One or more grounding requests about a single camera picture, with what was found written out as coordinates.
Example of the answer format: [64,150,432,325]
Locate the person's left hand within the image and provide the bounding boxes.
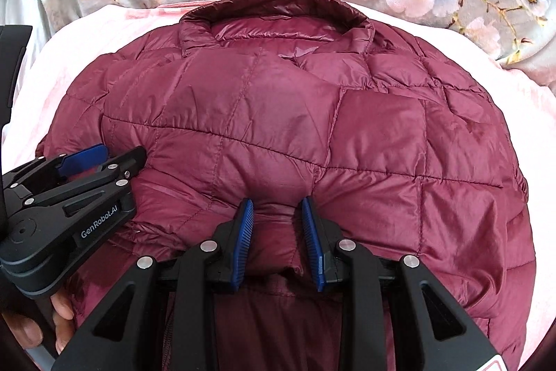
[0,293,76,356]

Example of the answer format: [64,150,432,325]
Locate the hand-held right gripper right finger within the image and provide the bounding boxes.
[301,196,500,371]

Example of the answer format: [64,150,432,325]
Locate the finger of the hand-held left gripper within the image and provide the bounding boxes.
[2,143,108,188]
[9,145,147,208]

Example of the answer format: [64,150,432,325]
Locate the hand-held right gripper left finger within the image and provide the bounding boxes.
[52,198,257,371]

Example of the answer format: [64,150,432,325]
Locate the pink fleece blanket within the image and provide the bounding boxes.
[11,1,556,358]

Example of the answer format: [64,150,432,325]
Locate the maroon quilted puffer jacket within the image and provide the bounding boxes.
[35,0,529,371]

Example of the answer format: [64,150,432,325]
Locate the silver grey satin sheet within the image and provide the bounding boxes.
[2,0,48,63]

